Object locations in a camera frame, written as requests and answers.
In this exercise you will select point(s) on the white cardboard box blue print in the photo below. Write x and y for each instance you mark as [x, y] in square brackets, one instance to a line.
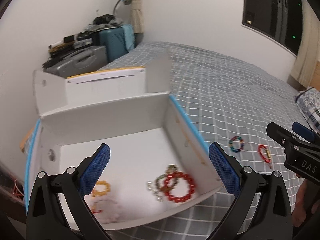
[132, 111]

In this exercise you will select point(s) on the grey suitcase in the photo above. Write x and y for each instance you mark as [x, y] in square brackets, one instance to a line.
[79, 62]

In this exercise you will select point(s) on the teal cloth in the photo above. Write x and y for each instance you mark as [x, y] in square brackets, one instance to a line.
[129, 37]

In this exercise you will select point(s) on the beige curtain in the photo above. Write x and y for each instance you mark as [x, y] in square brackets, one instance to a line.
[136, 16]
[308, 52]

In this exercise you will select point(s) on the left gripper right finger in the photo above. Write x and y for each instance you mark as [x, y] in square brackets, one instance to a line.
[227, 168]

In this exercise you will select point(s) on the blue plaid pillow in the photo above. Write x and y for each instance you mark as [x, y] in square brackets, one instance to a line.
[308, 101]

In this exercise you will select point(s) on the red string bracelet gold charm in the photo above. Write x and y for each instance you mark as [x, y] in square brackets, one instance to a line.
[265, 155]

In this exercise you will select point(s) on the red cord bracelet gold tube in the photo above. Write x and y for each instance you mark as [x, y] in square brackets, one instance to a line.
[94, 207]

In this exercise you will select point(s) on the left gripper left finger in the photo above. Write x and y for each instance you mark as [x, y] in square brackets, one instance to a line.
[91, 168]

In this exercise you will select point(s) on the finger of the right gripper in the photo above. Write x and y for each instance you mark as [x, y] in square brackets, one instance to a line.
[282, 136]
[304, 132]

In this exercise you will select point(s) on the right beige curtain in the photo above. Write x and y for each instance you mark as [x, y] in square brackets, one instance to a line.
[308, 52]

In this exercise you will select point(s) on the grey checked bed sheet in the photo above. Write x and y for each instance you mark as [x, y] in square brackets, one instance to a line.
[226, 97]

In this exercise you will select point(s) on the black clutter pile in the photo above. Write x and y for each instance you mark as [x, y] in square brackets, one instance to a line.
[103, 22]

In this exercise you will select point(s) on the left beige curtain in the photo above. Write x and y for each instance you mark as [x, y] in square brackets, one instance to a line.
[136, 16]

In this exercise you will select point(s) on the dark window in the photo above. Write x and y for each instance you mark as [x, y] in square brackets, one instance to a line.
[281, 20]

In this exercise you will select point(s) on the teal suitcase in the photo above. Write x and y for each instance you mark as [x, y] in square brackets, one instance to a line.
[113, 40]

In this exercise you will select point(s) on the person's right hand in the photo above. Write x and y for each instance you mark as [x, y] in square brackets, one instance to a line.
[299, 212]

